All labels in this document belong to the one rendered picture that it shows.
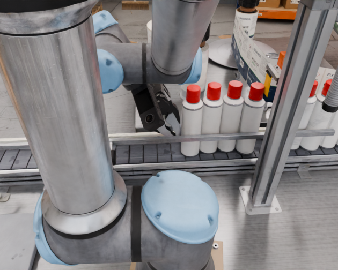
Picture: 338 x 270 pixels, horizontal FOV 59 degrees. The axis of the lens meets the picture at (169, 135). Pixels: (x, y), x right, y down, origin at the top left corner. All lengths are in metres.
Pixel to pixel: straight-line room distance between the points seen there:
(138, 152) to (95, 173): 0.49
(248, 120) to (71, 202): 0.52
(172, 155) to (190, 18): 0.54
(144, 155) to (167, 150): 0.07
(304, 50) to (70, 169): 0.41
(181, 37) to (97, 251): 0.31
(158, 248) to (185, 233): 0.05
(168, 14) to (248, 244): 0.55
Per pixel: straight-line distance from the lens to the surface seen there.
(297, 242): 0.78
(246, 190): 0.83
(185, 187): 0.46
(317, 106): 0.85
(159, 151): 0.84
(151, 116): 0.67
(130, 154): 0.83
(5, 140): 0.93
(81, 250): 0.45
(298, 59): 0.56
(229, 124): 0.78
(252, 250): 0.73
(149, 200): 0.43
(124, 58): 0.56
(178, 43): 0.40
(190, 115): 0.73
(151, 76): 0.56
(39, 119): 0.29
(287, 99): 0.59
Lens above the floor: 1.45
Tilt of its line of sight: 40 degrees down
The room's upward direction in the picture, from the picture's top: straight up
